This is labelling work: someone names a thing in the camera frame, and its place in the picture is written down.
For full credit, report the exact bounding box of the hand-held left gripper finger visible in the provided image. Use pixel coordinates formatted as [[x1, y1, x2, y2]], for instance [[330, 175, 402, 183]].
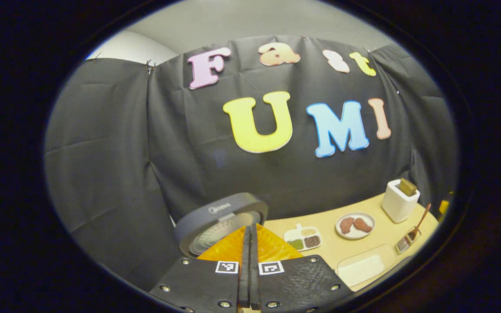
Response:
[[250, 223, 354, 313], [150, 224, 251, 313]]

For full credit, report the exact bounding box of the brown wooden spoon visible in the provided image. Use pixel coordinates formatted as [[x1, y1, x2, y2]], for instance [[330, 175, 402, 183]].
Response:
[[407, 203, 432, 242]]

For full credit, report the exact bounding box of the dark grey rice cooker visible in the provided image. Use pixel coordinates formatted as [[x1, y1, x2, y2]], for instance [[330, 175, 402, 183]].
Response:
[[174, 193, 269, 258]]

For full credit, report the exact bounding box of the brown toast slice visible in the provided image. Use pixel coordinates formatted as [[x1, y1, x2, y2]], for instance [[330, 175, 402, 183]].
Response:
[[397, 178, 418, 196]]

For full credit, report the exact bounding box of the white toaster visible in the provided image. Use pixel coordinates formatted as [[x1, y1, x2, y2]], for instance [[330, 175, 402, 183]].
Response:
[[381, 179, 421, 224]]

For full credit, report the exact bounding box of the white divided bean dish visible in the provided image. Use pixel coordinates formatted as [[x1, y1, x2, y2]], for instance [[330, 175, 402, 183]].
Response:
[[284, 223, 322, 252]]

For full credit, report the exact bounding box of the white round plate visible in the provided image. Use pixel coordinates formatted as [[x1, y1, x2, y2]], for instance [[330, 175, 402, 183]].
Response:
[[335, 212, 376, 240]]

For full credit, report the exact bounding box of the black backdrop cloth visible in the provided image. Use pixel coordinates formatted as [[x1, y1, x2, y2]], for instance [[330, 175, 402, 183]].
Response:
[[44, 35, 459, 292]]

